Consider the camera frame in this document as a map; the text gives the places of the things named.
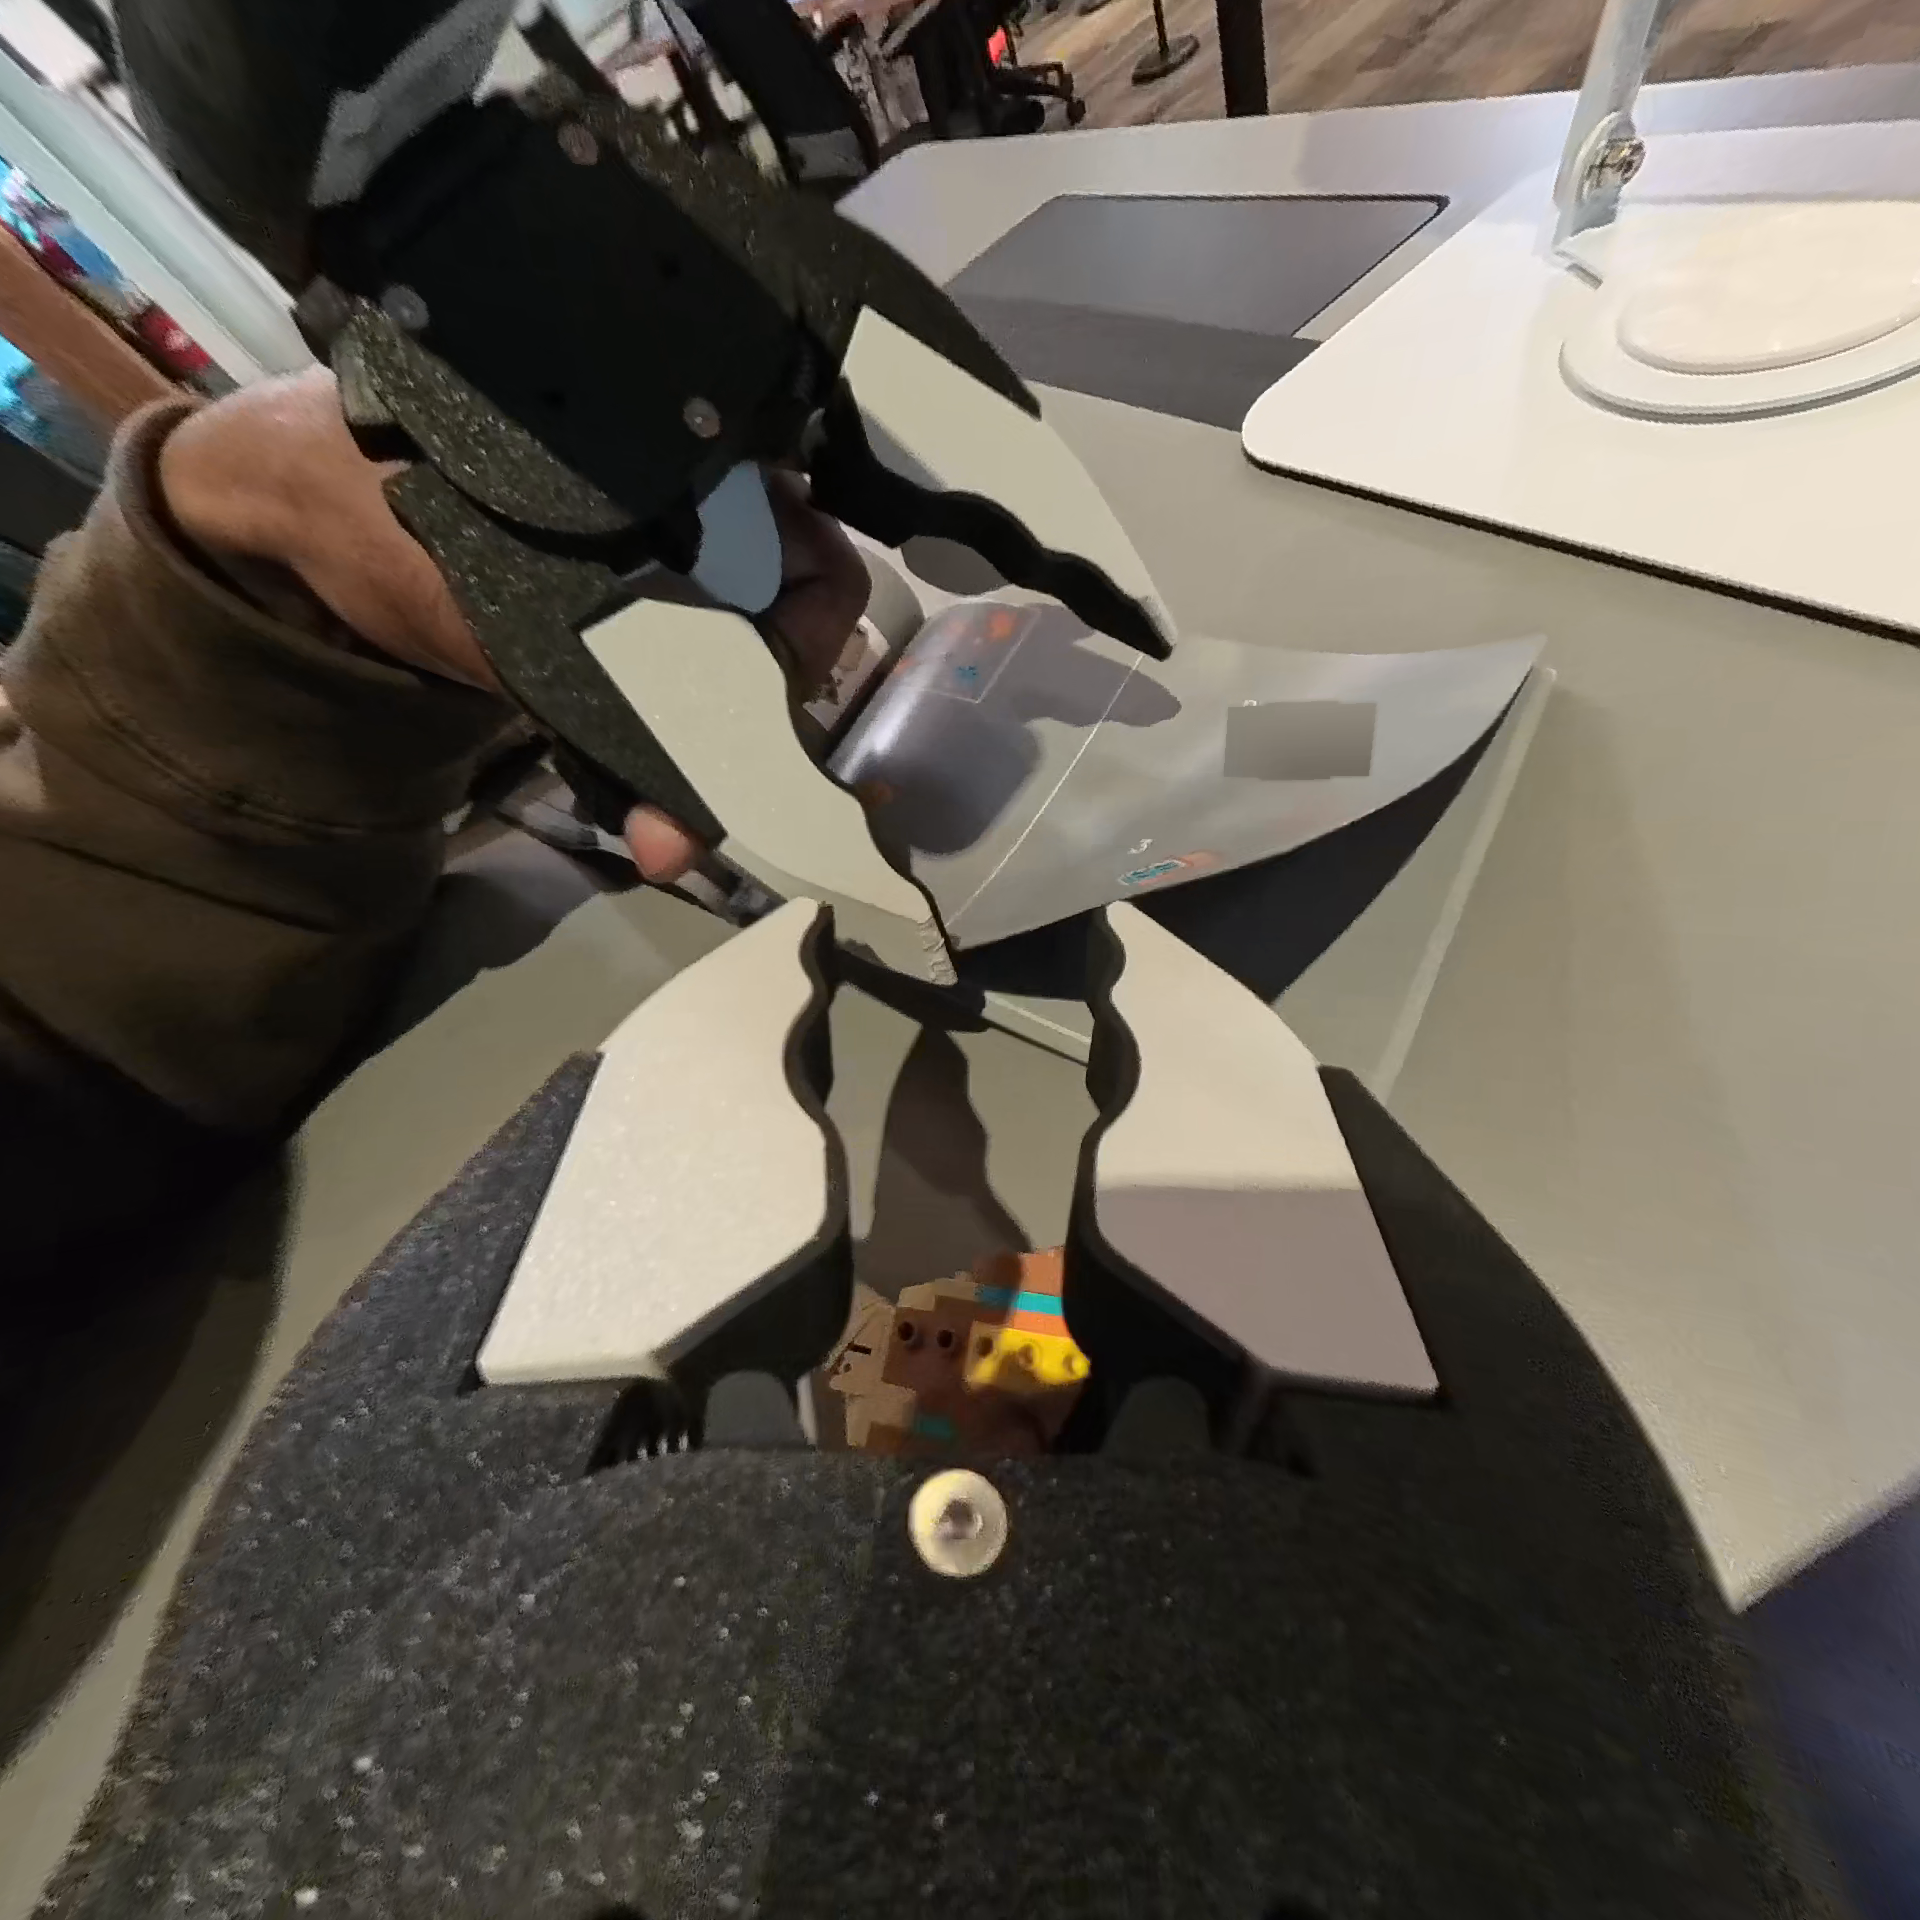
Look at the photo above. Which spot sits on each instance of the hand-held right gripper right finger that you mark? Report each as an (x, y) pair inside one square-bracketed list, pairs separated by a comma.
[(1244, 1142)]

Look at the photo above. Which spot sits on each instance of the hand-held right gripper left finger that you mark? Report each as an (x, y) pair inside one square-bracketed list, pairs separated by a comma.
[(689, 1186)]

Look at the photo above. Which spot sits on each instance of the grey desk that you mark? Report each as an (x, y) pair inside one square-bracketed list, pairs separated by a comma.
[(1574, 1126)]

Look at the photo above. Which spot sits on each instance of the person's left forearm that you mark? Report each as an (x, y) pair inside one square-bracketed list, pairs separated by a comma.
[(194, 839)]

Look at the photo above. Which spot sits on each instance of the person's left hand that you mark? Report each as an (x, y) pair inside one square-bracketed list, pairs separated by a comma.
[(301, 510)]

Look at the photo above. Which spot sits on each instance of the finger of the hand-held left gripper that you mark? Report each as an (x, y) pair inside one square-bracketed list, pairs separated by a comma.
[(1004, 450), (737, 721)]

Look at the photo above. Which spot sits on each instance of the brown yellow toy brick model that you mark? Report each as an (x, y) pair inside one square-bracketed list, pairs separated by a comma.
[(960, 1351)]

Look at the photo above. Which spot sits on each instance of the white flat board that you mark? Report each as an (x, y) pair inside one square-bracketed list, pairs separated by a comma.
[(1501, 450)]

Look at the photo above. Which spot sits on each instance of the grey instruction booklet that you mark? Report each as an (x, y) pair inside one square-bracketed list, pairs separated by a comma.
[(1351, 839)]

